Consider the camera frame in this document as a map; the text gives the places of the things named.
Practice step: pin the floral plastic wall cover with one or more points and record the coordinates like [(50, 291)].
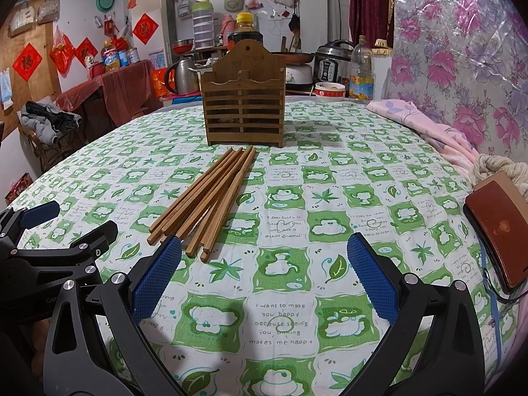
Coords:
[(464, 63)]

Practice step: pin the wooden chopstick three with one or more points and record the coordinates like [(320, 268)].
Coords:
[(193, 207)]

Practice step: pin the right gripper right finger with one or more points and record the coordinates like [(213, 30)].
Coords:
[(451, 361)]

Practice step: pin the white electric hot pot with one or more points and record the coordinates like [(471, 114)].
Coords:
[(298, 71)]

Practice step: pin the green patterned tablecloth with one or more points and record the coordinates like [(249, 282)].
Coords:
[(278, 310)]

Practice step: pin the wooden utensil holder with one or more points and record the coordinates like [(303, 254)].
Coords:
[(243, 97)]

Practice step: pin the soy sauce bottle yellow cap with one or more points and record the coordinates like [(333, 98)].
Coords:
[(244, 29)]

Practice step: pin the wooden chopstick five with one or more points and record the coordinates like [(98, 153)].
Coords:
[(195, 243)]

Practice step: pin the chair with grey clothes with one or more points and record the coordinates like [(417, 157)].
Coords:
[(53, 134)]

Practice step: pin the clear oil bottle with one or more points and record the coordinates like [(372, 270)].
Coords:
[(361, 82)]

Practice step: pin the wooden chopstick six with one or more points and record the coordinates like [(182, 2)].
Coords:
[(222, 208)]

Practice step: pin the steel electric kettle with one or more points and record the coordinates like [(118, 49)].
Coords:
[(180, 78)]

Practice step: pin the red white bowl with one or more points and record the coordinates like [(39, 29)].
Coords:
[(329, 90)]

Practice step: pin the wooden chopstick four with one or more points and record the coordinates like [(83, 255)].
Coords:
[(204, 196)]

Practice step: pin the wooden chopstick two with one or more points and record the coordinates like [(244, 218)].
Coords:
[(157, 236)]

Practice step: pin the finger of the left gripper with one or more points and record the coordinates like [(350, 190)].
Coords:
[(43, 213), (81, 253)]

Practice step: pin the wooden chopstick one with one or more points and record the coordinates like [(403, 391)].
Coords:
[(203, 177)]

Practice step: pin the black electric pressure cooker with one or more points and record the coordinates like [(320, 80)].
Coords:
[(332, 62)]

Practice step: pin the white refrigerator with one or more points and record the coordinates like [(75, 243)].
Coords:
[(153, 30)]

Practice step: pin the brown leather case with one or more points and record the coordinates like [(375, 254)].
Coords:
[(498, 212)]

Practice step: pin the red cloth covered cabinet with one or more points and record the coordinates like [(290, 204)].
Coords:
[(127, 92)]

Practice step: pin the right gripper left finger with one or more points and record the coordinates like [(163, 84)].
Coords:
[(126, 300)]

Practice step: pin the dark red curtain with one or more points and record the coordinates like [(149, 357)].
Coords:
[(373, 19)]

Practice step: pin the pink floral cloth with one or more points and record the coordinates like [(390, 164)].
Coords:
[(446, 140)]

